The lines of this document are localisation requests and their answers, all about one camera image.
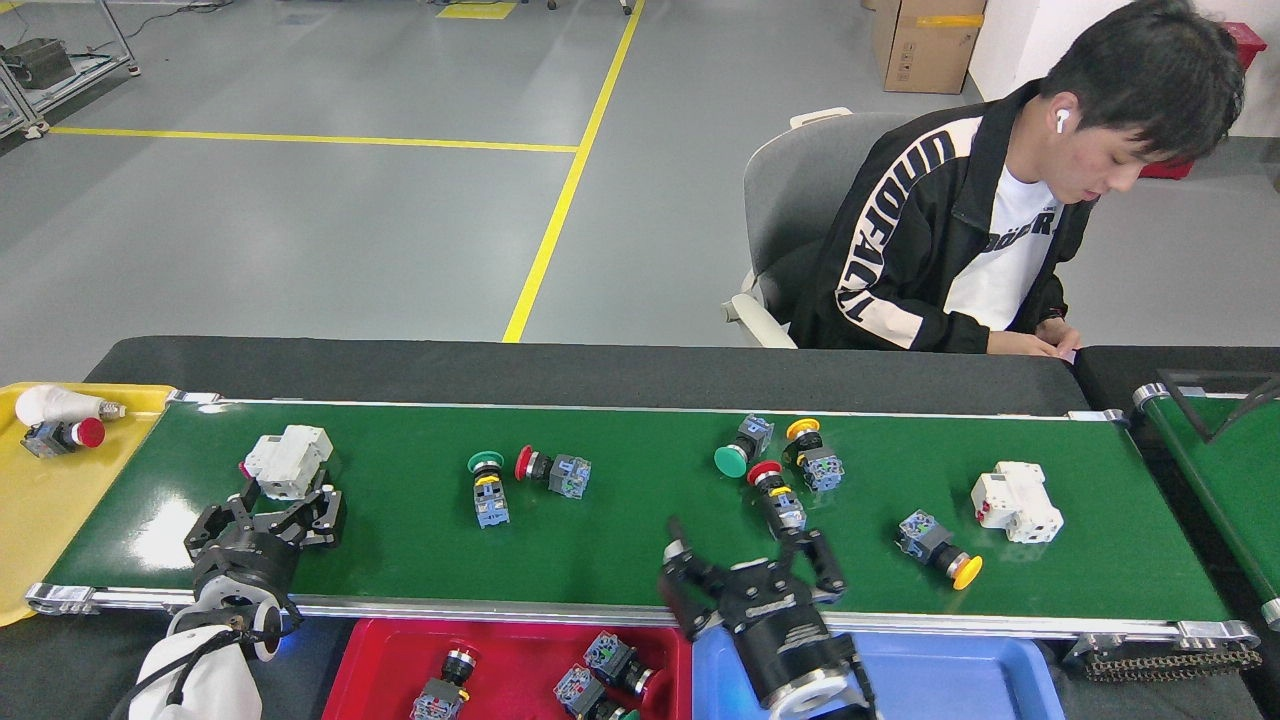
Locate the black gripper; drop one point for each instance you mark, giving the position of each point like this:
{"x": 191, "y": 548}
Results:
{"x": 245, "y": 565}
{"x": 785, "y": 630}

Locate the white circuit breaker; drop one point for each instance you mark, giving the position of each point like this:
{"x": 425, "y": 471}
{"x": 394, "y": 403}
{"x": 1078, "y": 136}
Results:
{"x": 290, "y": 460}
{"x": 1015, "y": 505}

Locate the red mushroom push button switch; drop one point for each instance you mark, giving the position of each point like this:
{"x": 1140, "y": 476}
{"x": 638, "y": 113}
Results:
{"x": 88, "y": 432}
{"x": 765, "y": 473}
{"x": 610, "y": 655}
{"x": 568, "y": 475}
{"x": 440, "y": 695}

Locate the yellow mushroom push button switch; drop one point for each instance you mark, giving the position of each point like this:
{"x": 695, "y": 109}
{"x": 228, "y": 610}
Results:
{"x": 920, "y": 535}
{"x": 822, "y": 468}

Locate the green mushroom push button switch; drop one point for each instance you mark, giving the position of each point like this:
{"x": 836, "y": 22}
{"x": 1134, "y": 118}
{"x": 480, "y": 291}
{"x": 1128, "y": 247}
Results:
{"x": 731, "y": 460}
{"x": 490, "y": 505}
{"x": 580, "y": 692}

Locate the long green conveyor belt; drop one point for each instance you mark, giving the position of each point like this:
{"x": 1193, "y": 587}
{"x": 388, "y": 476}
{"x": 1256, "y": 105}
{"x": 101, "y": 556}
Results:
{"x": 400, "y": 560}

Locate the yellow plastic tray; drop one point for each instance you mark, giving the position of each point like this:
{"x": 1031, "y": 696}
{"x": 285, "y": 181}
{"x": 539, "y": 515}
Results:
{"x": 50, "y": 520}

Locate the green feeder conveyor belt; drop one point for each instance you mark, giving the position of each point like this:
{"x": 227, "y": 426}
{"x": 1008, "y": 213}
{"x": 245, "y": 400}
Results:
{"x": 1230, "y": 480}

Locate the person's right hand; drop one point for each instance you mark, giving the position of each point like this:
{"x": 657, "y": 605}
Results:
{"x": 1015, "y": 343}

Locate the person's left hand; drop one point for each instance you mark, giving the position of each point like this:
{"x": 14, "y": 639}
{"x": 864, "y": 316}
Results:
{"x": 1060, "y": 332}

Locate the blue plastic bin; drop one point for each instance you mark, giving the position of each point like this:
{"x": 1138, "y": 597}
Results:
{"x": 950, "y": 685}

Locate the white light bulb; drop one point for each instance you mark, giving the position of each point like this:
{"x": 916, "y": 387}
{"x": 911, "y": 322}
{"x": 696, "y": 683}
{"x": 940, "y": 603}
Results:
{"x": 50, "y": 403}

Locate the red plastic bin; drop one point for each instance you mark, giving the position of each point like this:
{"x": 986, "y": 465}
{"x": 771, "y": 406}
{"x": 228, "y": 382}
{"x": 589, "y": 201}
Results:
{"x": 520, "y": 670}

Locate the person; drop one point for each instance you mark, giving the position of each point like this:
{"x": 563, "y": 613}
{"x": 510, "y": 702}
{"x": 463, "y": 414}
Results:
{"x": 900, "y": 250}

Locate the grey office chair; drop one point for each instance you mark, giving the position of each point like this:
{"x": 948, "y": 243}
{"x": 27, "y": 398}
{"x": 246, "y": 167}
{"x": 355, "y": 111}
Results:
{"x": 780, "y": 200}

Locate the grey metal case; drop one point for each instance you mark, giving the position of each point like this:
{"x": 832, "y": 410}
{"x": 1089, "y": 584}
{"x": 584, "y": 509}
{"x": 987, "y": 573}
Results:
{"x": 35, "y": 62}

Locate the brown cardboard box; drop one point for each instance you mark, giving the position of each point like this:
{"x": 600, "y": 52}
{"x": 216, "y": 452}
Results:
{"x": 930, "y": 50}

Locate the red fire extinguisher box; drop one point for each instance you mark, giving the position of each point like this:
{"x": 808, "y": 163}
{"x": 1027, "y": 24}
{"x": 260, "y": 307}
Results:
{"x": 1250, "y": 48}

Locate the aluminium frame rack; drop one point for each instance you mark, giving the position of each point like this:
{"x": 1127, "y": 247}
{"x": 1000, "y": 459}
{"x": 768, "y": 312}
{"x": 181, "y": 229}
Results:
{"x": 90, "y": 68}

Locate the black metal bracket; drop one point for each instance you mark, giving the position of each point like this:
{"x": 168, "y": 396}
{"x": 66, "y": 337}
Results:
{"x": 1215, "y": 376}

